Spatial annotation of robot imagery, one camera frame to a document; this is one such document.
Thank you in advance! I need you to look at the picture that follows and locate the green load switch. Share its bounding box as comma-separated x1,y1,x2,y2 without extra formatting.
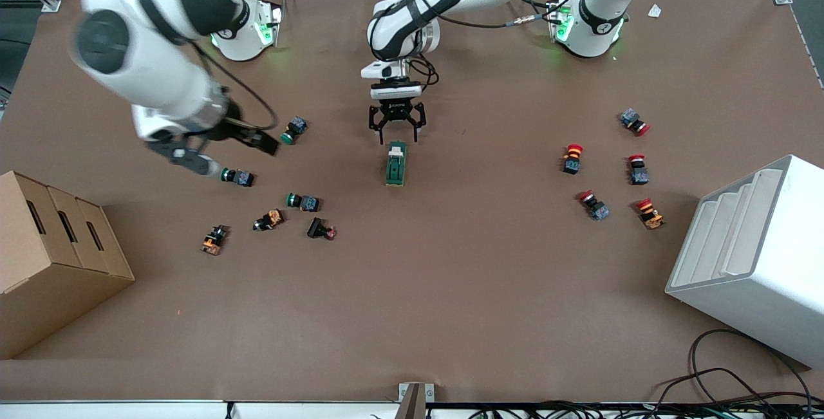
385,141,409,188

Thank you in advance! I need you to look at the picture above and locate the green push button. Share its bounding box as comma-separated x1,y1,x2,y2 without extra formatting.
220,167,256,188
280,116,308,146
286,192,321,213

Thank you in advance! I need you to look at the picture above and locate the black button orange base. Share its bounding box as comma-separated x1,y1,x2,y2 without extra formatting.
200,224,230,256
252,209,285,232

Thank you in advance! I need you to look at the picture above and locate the brown paper table mat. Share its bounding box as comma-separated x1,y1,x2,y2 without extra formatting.
0,0,824,402

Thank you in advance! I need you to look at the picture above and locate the red mushroom button black base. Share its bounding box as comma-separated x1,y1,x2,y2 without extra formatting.
562,143,585,176

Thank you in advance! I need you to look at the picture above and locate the red mushroom button grey base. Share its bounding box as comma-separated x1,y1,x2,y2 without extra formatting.
619,107,651,137
577,190,611,222

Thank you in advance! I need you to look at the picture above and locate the brown cardboard box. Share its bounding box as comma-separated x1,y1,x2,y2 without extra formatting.
0,170,136,360

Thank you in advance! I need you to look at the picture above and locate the red mushroom button orange base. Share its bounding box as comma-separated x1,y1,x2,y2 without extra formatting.
634,197,666,231

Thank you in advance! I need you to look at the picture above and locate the white stepped rack box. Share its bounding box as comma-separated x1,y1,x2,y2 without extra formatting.
664,154,824,370

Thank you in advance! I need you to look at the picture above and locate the black switch red tip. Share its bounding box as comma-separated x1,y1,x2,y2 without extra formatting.
306,216,338,241

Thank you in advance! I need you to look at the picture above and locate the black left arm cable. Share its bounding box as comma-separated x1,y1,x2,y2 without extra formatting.
370,0,570,91

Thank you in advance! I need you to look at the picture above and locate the red mushroom button white ring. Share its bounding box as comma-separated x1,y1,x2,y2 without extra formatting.
627,154,650,186

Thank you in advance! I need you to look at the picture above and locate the metal table bracket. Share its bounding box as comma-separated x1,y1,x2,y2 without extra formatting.
398,382,435,419

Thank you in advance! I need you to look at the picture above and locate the white table edge rail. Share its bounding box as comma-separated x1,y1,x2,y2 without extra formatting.
0,399,824,419

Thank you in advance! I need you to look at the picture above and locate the black tangled cable bundle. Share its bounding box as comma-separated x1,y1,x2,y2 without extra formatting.
463,368,824,419

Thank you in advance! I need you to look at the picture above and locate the black looped cable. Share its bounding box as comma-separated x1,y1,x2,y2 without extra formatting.
689,329,814,407

